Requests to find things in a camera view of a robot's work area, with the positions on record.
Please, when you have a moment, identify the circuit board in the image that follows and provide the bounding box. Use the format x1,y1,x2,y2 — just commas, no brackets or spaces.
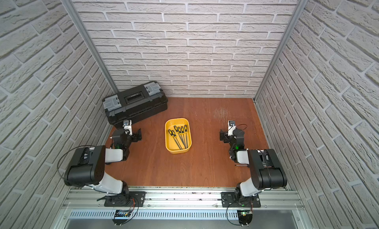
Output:
237,210,253,227
113,210,135,226

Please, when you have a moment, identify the left circuit board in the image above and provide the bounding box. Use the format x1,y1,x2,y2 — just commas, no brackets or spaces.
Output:
113,210,135,226

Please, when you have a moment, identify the right circuit board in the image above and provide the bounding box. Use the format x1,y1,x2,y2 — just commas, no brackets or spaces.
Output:
237,210,253,227

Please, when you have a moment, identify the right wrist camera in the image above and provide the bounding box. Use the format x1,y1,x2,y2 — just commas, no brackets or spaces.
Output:
228,120,236,136

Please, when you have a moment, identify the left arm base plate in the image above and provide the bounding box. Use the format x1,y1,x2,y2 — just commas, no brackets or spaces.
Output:
104,191,146,207

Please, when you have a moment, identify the black plastic toolbox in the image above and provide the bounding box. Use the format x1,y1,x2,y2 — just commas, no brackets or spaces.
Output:
103,81,168,128

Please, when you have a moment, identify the black yellow file tool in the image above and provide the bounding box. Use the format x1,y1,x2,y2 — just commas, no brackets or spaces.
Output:
177,126,187,149
174,125,185,148
181,126,188,148
184,125,189,148
168,129,182,150

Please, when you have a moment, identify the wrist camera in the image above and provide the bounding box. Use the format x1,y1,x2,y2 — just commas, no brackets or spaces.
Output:
228,120,236,136
123,120,133,135

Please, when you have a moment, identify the aluminium frame rail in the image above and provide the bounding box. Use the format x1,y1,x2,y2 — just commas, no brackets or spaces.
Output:
61,186,305,210

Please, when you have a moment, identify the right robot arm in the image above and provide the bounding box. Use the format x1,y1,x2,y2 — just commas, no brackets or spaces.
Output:
220,127,287,203

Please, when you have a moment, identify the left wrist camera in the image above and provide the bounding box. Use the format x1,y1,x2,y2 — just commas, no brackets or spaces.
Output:
123,120,133,135

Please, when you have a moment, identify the yellow plastic tray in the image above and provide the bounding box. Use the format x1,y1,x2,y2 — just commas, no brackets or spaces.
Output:
165,118,192,155

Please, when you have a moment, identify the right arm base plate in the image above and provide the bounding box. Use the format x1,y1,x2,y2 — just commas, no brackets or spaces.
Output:
221,191,261,208

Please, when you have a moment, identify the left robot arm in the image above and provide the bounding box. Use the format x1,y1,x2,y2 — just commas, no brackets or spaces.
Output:
63,129,142,197

